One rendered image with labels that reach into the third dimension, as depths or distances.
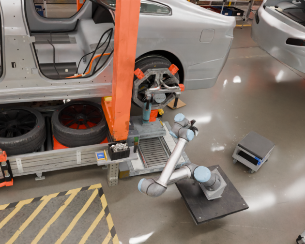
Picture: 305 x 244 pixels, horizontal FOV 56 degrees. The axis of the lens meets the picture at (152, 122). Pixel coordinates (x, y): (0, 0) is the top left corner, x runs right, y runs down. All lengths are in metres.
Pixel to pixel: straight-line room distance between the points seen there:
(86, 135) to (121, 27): 1.33
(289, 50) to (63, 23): 3.49
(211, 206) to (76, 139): 1.60
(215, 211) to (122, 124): 1.27
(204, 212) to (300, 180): 1.68
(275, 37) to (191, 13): 2.19
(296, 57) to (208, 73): 1.72
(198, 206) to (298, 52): 2.97
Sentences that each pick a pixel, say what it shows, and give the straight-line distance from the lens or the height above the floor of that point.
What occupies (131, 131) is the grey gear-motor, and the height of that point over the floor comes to 0.40.
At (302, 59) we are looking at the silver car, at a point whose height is 0.96.
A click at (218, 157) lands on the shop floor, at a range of 3.99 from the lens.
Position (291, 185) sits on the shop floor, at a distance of 4.11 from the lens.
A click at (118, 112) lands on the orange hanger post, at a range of 2.88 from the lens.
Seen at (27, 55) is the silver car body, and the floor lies 1.28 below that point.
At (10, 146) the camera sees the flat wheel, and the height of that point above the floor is 0.44.
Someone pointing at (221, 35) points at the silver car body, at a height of 1.47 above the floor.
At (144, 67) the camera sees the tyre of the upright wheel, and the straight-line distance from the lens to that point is 3.26.
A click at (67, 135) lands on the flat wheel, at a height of 0.47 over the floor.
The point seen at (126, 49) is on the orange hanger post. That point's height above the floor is 1.59.
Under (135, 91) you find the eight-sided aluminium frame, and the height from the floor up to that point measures 0.87.
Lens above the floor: 2.66
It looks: 38 degrees down
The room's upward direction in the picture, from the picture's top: 9 degrees clockwise
